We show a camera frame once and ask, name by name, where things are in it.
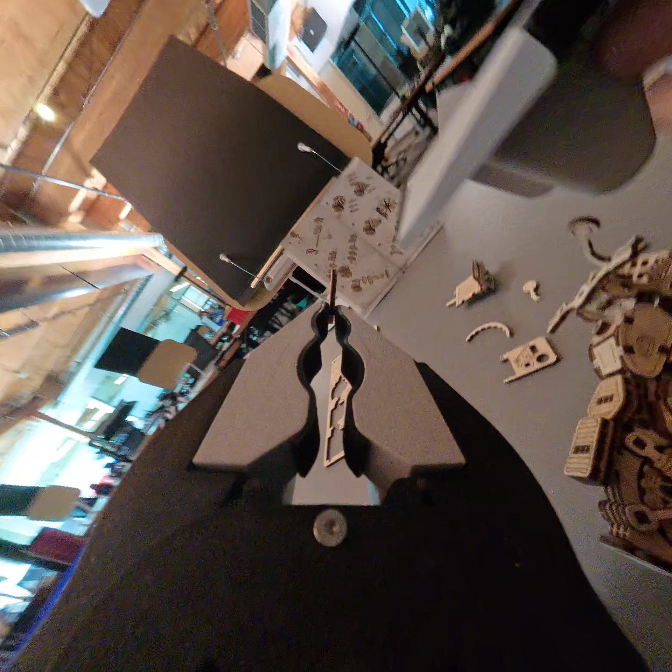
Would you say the curved wooden arc piece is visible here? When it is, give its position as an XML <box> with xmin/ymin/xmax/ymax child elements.
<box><xmin>465</xmin><ymin>321</ymin><xmax>514</xmax><ymax>343</ymax></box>

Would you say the flat wooden plate piece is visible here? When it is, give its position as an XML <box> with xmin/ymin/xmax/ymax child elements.
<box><xmin>500</xmin><ymin>336</ymin><xmax>561</xmax><ymax>383</ymax></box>

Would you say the small wooden block assembly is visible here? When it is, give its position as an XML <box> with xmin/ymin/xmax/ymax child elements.
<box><xmin>446</xmin><ymin>261</ymin><xmax>496</xmax><ymax>308</ymax></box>

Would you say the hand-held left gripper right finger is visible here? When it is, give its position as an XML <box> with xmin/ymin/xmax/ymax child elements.
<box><xmin>334</xmin><ymin>307</ymin><xmax>465</xmax><ymax>497</ymax></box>

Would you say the round wooden hook piece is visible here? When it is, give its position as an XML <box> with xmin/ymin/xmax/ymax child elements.
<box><xmin>569</xmin><ymin>216</ymin><xmax>613</xmax><ymax>263</ymax></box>

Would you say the thin wooden strip piece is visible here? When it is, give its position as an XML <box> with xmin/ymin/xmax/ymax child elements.
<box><xmin>323</xmin><ymin>265</ymin><xmax>351</xmax><ymax>468</ymax></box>

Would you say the large wooden puzzle model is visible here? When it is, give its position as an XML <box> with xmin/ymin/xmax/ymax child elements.
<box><xmin>547</xmin><ymin>236</ymin><xmax>672</xmax><ymax>569</ymax></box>

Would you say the person's right forearm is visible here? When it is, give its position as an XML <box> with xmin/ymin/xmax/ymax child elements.
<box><xmin>593</xmin><ymin>0</ymin><xmax>672</xmax><ymax>137</ymax></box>

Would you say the silver ceiling duct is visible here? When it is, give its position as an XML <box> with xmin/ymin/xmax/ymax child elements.
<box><xmin>0</xmin><ymin>227</ymin><xmax>165</xmax><ymax>312</ymax></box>

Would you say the small black divider panel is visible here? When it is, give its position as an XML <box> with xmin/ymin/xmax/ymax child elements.
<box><xmin>94</xmin><ymin>328</ymin><xmax>198</xmax><ymax>390</ymax></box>

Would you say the grey desk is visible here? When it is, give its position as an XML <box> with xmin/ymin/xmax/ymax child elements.
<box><xmin>367</xmin><ymin>173</ymin><xmax>672</xmax><ymax>672</ymax></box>

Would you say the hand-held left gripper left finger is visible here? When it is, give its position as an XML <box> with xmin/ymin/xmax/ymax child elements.
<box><xmin>191</xmin><ymin>307</ymin><xmax>331</xmax><ymax>477</ymax></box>

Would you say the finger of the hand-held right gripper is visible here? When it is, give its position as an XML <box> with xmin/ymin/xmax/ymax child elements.
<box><xmin>397</xmin><ymin>26</ymin><xmax>558</xmax><ymax>254</ymax></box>

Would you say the assembly instruction sheet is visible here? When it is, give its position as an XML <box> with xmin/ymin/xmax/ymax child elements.
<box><xmin>280</xmin><ymin>156</ymin><xmax>406</xmax><ymax>317</ymax></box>

